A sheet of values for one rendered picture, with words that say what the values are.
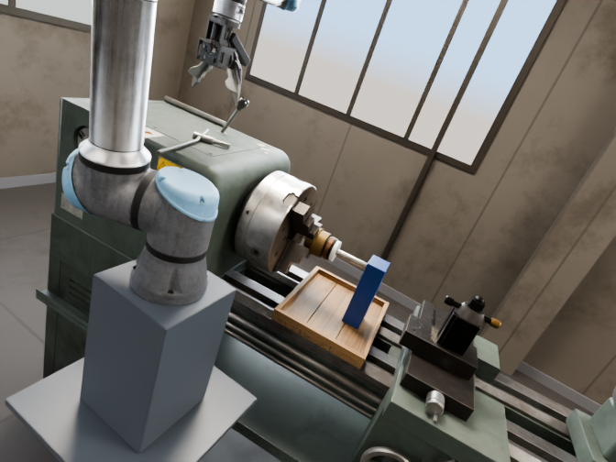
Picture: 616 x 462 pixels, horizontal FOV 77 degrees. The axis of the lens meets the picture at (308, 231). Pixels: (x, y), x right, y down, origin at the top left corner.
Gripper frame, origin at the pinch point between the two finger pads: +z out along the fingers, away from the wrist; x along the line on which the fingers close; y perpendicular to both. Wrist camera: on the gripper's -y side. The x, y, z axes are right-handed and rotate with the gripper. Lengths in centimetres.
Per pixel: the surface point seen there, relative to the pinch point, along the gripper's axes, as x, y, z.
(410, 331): 77, 0, 38
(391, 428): 83, 14, 59
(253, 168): 14.4, -6.2, 16.8
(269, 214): 27.4, 1.8, 24.8
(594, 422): 135, -16, 47
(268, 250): 30.9, 3.6, 34.6
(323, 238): 42, -9, 29
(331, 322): 55, -5, 52
